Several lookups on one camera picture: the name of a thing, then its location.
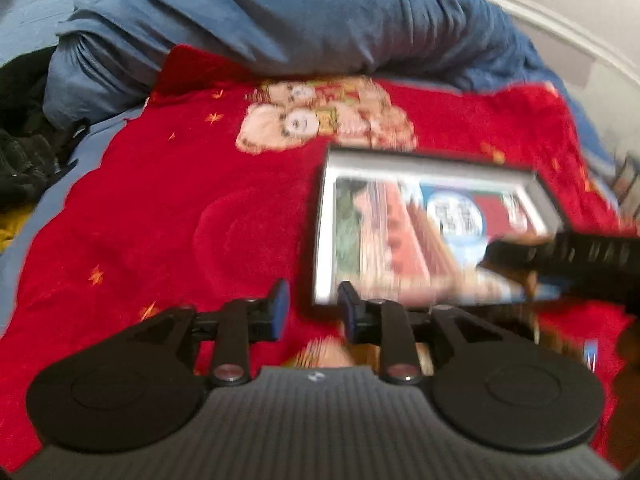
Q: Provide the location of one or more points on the yellow cloth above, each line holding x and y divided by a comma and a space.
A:
10, 230

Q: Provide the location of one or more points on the blue quilt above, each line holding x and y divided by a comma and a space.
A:
300, 15

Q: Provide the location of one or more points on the light blue bedsheet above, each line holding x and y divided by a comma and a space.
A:
55, 195

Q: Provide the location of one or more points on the colourful textbook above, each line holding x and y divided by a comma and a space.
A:
390, 230

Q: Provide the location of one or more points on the dark clothing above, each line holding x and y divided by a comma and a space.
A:
25, 160

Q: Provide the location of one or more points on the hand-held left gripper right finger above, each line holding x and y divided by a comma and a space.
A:
350, 312

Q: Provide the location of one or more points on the red printed blanket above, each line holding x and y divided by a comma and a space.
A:
175, 210

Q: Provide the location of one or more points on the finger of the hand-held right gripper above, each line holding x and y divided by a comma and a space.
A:
515, 255

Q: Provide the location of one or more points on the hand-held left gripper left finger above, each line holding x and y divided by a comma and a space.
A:
279, 307

